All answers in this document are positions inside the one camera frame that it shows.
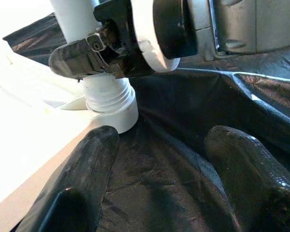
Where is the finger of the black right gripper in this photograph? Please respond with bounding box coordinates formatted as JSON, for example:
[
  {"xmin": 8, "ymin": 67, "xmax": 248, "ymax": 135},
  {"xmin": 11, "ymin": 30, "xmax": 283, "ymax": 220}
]
[{"xmin": 48, "ymin": 33, "xmax": 107, "ymax": 79}]

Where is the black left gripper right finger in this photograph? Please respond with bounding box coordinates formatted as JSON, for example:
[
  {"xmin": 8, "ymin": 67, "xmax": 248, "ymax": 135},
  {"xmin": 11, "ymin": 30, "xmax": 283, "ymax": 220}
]
[{"xmin": 204, "ymin": 125, "xmax": 290, "ymax": 232}]

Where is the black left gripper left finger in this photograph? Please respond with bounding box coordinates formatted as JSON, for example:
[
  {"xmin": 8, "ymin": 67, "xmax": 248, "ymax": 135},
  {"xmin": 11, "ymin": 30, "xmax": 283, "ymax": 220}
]
[{"xmin": 14, "ymin": 125, "xmax": 121, "ymax": 232}]

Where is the white plastic table leg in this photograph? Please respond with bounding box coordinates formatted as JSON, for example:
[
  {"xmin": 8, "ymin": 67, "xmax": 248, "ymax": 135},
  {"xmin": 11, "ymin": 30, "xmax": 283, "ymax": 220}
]
[{"xmin": 49, "ymin": 0, "xmax": 136, "ymax": 114}]

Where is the white plastic table top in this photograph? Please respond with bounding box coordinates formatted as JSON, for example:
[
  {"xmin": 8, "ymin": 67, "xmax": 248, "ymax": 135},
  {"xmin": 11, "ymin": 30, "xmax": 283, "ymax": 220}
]
[{"xmin": 0, "ymin": 37, "xmax": 139, "ymax": 227}]

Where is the black plastic table cover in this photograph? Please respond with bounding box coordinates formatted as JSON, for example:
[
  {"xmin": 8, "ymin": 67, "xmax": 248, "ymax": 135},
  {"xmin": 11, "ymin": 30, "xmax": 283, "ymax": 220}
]
[{"xmin": 2, "ymin": 12, "xmax": 290, "ymax": 232}]

